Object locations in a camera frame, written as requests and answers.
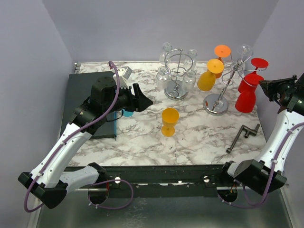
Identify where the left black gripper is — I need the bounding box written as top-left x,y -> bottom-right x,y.
104,83 -> 153,114

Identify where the blue plastic wine glass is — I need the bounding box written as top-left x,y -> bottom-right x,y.
122,109 -> 134,117

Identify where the red plastic wine glass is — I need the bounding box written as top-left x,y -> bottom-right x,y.
235,90 -> 256,113
238,57 -> 269,93

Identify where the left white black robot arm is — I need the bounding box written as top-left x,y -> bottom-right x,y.
18,76 -> 153,209

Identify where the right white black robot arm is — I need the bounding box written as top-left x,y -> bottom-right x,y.
218,76 -> 304,197

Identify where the orange standing plastic wine glass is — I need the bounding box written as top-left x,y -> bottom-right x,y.
161,108 -> 179,137

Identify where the clear hanging wine glass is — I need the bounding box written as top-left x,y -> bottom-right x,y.
237,44 -> 253,64

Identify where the chrome bottle rack centre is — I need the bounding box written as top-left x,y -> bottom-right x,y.
164,48 -> 194,101

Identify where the chrome wine glass rack right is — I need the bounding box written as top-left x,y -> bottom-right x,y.
203,57 -> 267,115

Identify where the dark orange hanging wine glass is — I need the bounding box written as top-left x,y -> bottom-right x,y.
214,45 -> 231,64

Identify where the yellow-orange hanging wine glass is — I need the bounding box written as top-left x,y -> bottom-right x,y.
197,58 -> 224,92

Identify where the clear glass bottle front left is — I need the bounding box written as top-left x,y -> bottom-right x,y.
156,66 -> 170,90

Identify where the dark metal crank key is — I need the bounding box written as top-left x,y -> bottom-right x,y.
225,123 -> 261,154

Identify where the clear glass bottle front right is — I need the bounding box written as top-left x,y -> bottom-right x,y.
181,69 -> 197,92

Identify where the clear glass bottle back right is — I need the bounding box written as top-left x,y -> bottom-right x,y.
183,49 -> 198,70

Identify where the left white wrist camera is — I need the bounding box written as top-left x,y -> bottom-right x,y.
117,66 -> 133,89

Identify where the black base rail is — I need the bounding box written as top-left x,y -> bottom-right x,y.
64,162 -> 247,199

